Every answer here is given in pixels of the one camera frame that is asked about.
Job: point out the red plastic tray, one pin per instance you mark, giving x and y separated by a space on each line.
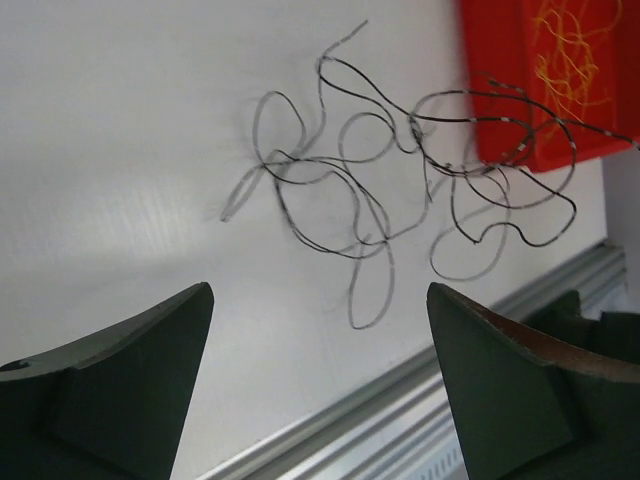
554 82

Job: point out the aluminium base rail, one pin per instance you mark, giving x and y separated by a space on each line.
399 426

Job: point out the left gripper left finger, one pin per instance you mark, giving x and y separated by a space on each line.
110 405

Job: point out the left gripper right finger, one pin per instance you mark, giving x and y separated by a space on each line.
554 396

